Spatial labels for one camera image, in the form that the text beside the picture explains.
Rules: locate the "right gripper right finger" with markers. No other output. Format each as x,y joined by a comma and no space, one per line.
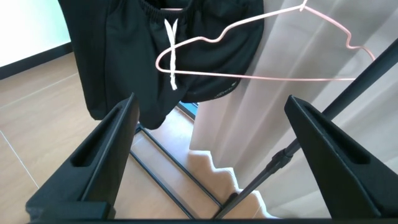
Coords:
335,168

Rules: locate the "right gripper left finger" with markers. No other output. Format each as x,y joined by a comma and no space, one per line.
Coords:
102,155

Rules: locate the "black shorts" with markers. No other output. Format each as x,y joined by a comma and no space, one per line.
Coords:
124,62

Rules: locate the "pink clothes hanger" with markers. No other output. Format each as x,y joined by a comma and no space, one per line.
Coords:
248,76
171,9

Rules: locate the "black clothes rack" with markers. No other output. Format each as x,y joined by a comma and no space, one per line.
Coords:
357,90

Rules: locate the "beige curtain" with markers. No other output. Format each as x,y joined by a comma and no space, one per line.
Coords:
295,124

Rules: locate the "window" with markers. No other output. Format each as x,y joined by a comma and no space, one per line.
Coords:
188,109

